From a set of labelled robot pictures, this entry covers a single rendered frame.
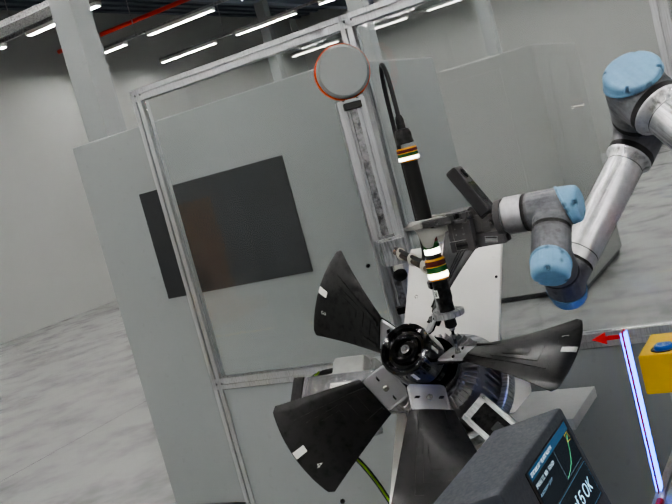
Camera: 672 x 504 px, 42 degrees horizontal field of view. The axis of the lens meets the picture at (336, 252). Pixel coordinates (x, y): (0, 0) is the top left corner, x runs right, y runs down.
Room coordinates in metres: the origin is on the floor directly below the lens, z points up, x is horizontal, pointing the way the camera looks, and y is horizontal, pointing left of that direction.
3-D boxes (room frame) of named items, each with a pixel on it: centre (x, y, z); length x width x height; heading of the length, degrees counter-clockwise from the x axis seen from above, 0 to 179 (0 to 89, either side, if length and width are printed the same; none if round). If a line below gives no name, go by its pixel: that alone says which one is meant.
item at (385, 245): (2.45, -0.15, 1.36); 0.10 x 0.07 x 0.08; 4
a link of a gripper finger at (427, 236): (1.80, -0.19, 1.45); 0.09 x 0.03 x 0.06; 69
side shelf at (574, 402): (2.36, -0.38, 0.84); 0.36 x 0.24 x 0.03; 59
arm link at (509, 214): (1.73, -0.36, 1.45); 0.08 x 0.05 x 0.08; 149
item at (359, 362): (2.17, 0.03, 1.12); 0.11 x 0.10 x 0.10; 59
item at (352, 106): (2.51, -0.15, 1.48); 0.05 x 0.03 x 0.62; 94
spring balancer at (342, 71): (2.55, -0.15, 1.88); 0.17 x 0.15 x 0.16; 59
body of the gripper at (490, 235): (1.77, -0.29, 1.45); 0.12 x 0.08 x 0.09; 59
